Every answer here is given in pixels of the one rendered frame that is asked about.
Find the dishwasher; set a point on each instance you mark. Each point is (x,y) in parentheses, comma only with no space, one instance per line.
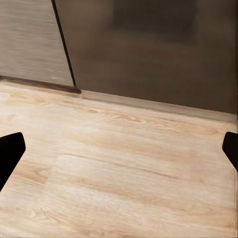
(32,45)

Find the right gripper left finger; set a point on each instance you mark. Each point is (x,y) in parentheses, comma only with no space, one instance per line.
(12,148)

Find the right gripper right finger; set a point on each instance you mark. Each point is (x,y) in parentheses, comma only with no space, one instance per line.
(230,148)

